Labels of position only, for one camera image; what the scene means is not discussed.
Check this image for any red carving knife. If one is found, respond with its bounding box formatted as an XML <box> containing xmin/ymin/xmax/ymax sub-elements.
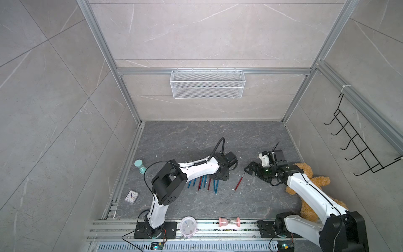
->
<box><xmin>234</xmin><ymin>172</ymin><xmax>246</xmax><ymax>191</ymax></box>
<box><xmin>198</xmin><ymin>176</ymin><xmax>204</xmax><ymax>191</ymax></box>
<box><xmin>207</xmin><ymin>178</ymin><xmax>212</xmax><ymax>191</ymax></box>

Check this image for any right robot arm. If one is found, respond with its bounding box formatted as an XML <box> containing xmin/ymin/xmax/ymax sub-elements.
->
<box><xmin>244</xmin><ymin>150</ymin><xmax>369</xmax><ymax>252</ymax></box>

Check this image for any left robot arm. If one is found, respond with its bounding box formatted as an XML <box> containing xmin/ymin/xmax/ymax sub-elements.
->
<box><xmin>147</xmin><ymin>152</ymin><xmax>238</xmax><ymax>230</ymax></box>

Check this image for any pink hourglass timer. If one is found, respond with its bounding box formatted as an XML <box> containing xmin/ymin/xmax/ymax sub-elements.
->
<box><xmin>218</xmin><ymin>217</ymin><xmax>241</xmax><ymax>228</ymax></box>

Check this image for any teal hourglass timer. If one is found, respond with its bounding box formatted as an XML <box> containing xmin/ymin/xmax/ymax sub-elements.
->
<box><xmin>134</xmin><ymin>159</ymin><xmax>147</xmax><ymax>174</ymax></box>

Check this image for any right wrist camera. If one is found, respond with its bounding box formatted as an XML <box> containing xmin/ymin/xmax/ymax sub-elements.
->
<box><xmin>259</xmin><ymin>151</ymin><xmax>271</xmax><ymax>168</ymax></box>

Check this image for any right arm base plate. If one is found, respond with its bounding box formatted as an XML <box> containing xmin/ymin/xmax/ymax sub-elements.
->
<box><xmin>256</xmin><ymin>220</ymin><xmax>302</xmax><ymax>239</ymax></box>

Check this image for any white wire mesh basket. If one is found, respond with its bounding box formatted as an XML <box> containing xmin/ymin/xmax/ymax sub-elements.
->
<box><xmin>170</xmin><ymin>70</ymin><xmax>246</xmax><ymax>99</ymax></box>

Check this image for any black wire hook rack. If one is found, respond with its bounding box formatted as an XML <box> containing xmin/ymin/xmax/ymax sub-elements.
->
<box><xmin>324</xmin><ymin>93</ymin><xmax>403</xmax><ymax>176</ymax></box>

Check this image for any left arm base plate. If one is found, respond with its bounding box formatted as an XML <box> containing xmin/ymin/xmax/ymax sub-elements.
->
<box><xmin>133</xmin><ymin>222</ymin><xmax>177</xmax><ymax>239</ymax></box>

